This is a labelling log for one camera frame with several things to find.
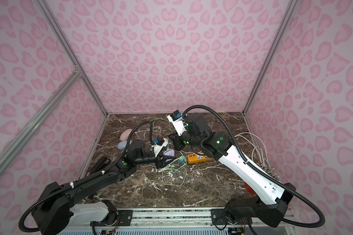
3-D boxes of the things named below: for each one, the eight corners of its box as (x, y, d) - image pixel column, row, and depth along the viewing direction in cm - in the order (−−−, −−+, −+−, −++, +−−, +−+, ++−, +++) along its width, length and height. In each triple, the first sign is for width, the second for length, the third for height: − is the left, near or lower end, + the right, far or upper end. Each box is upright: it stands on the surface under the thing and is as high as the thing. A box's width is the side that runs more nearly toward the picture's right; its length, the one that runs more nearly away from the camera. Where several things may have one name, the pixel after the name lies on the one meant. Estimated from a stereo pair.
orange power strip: (188, 163, 94) (188, 161, 92) (186, 157, 97) (187, 154, 95) (210, 160, 96) (211, 157, 93) (208, 153, 99) (209, 151, 96)
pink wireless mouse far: (120, 140, 106) (119, 137, 103) (123, 131, 111) (122, 128, 109) (129, 140, 106) (127, 137, 103) (131, 131, 111) (130, 128, 109)
